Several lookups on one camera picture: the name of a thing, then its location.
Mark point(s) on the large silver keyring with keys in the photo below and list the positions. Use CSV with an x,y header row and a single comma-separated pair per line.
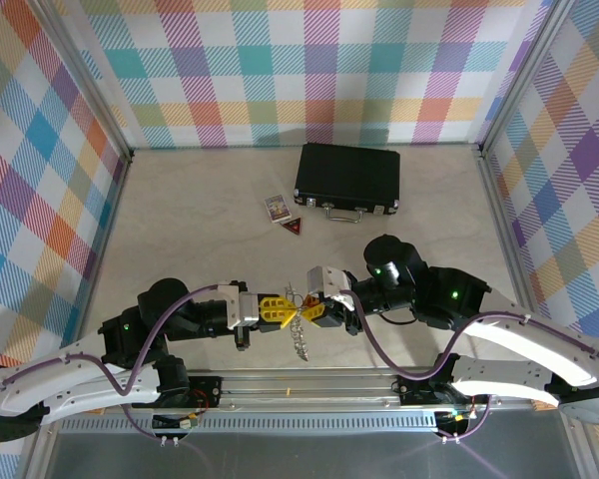
x,y
301,344

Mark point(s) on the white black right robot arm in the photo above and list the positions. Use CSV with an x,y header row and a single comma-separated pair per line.
x,y
504,324

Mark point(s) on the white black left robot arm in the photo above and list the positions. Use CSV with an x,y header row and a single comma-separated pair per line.
x,y
80,379

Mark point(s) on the black red triangular badge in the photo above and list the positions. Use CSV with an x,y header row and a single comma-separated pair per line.
x,y
293,227

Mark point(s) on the small colourful card box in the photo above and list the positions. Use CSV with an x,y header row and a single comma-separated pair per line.
x,y
278,208

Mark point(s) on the grey metal sheet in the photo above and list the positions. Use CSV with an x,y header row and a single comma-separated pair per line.
x,y
304,456

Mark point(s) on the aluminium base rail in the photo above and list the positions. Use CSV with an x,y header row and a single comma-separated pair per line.
x,y
304,386

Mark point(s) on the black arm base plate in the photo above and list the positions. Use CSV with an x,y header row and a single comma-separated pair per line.
x,y
204,391
414,391

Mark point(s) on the aluminium side rail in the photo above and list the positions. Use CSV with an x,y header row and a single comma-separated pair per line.
x,y
512,249
105,249

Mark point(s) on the aluminium frame post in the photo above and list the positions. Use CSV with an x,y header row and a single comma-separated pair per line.
x,y
85,75
525,75

